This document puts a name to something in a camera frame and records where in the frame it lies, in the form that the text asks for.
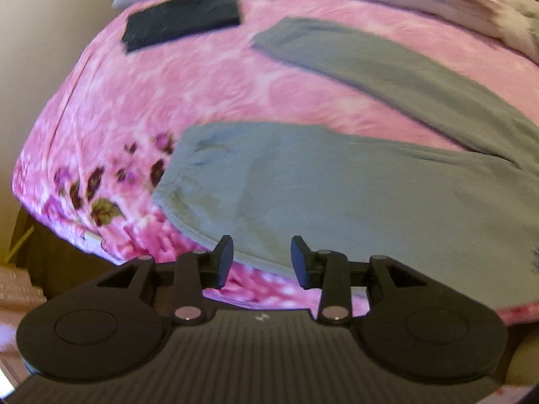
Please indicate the grey sweatpants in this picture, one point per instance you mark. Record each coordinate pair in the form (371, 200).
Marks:
(466, 218)

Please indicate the folded black garment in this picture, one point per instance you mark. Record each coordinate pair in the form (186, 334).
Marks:
(174, 19)

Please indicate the pink floral bedspread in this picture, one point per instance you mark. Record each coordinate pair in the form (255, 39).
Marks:
(97, 150)

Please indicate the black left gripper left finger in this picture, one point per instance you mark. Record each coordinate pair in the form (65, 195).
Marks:
(195, 272)

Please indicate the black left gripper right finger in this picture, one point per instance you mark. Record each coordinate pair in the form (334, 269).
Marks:
(328, 271)

